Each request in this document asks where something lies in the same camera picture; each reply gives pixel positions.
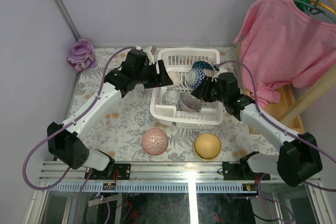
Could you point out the floral table mat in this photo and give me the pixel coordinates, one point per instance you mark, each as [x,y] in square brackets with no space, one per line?
[120,129]

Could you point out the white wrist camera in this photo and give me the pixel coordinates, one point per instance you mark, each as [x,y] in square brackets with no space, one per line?
[150,51]
[219,70]

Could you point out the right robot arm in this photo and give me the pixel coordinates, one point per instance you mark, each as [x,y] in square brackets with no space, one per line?
[298,158]

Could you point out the blue triangle pattern bowl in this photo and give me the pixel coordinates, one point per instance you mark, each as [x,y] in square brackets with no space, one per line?
[202,64]

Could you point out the pink t-shirt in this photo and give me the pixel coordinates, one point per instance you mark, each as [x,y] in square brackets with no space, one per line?
[281,45]

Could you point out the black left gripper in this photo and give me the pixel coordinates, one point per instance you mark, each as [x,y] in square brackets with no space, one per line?
[157,75]

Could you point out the green clothes hanger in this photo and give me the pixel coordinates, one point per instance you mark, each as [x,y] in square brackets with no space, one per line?
[312,6]

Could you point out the yellow rimmed bottom bowl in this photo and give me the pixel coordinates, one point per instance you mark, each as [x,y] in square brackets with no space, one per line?
[207,146]

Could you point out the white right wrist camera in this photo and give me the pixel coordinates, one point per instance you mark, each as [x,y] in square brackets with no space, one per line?
[219,70]

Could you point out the aluminium mounting rail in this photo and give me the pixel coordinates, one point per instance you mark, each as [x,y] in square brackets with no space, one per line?
[143,172]

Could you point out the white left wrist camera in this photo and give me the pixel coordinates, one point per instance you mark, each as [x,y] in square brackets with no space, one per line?
[150,51]

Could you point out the purple striped bowl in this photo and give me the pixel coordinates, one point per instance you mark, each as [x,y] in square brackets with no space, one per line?
[189,103]

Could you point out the purple folded cloth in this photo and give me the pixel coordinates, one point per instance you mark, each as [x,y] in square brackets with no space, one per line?
[83,56]

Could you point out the brown checker pattern bowl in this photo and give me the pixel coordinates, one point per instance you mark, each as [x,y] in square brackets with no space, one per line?
[209,73]

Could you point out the red eye pattern bowl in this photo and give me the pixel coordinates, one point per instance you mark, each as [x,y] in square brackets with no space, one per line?
[155,142]

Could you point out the white plastic dish rack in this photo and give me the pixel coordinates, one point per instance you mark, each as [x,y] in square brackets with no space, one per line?
[181,60]

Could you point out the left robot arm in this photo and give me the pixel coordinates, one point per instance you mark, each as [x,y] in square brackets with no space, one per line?
[65,139]

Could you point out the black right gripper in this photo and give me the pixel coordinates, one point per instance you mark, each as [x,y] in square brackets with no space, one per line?
[202,92]

